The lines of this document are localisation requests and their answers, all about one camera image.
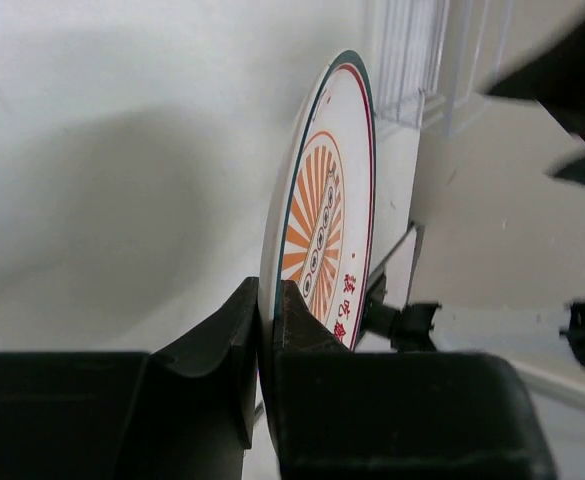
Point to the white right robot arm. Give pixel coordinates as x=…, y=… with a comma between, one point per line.
x=574, y=333

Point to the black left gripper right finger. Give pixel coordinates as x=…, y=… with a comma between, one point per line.
x=336, y=414

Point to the white wire dish rack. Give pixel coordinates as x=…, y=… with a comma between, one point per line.
x=431, y=59

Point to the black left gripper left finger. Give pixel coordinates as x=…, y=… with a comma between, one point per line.
x=185, y=411

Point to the cream plate with orange pattern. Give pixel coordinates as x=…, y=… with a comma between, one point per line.
x=320, y=222

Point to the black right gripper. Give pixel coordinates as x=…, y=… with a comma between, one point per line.
x=554, y=77

